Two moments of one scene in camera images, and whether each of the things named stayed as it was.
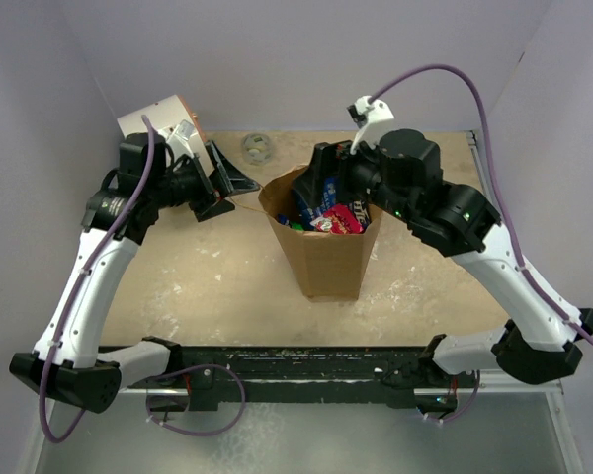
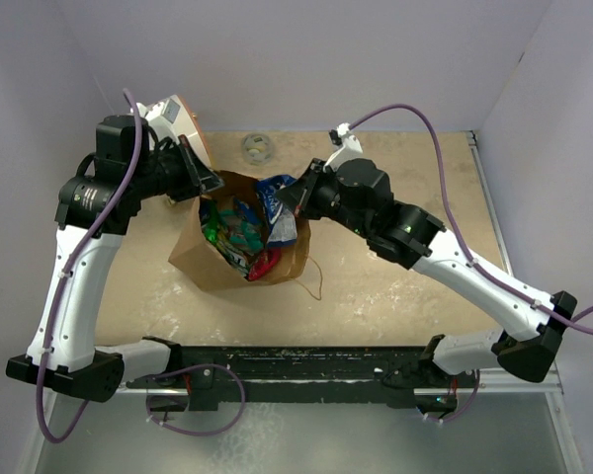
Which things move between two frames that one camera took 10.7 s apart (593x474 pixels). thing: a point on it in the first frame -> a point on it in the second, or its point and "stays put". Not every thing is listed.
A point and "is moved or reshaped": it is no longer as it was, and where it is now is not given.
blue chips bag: x=306 y=214 is moved or reshaped
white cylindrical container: x=162 y=115 stays put
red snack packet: x=339 y=219 is moved or reshaped
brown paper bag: x=331 y=266 -> x=194 y=260
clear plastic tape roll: x=257 y=149 stays put
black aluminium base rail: x=207 y=376 stays put
